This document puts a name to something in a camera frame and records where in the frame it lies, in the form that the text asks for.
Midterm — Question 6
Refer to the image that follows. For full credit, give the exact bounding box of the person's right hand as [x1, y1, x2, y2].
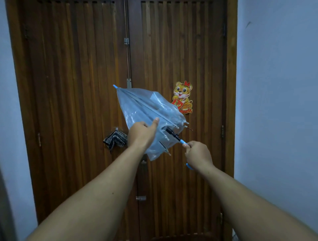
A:
[182, 141, 214, 172]

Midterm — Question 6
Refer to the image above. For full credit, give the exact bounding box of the person's left hand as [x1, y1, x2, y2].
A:
[127, 118, 160, 150]

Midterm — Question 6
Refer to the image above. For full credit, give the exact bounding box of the transparent blue umbrella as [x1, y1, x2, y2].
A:
[113, 84, 195, 171]

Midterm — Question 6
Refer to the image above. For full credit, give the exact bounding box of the person's left forearm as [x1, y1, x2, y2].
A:
[25, 144, 147, 241]

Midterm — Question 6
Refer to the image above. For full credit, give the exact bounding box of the person's right forearm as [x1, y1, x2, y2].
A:
[196, 164, 318, 241]

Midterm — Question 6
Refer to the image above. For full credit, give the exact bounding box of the tiger cartoon sticker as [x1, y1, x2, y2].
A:
[171, 81, 193, 114]

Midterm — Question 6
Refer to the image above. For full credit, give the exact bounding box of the checkered grey cloth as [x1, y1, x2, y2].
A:
[103, 128, 128, 151]

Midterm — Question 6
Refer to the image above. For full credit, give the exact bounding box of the brown wooden double door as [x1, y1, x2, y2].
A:
[24, 0, 227, 241]

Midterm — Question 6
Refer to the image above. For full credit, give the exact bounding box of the metal door bolt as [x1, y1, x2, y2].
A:
[123, 0, 132, 89]

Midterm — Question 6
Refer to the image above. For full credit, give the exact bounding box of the brown wooden door frame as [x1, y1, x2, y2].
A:
[5, 0, 238, 241]

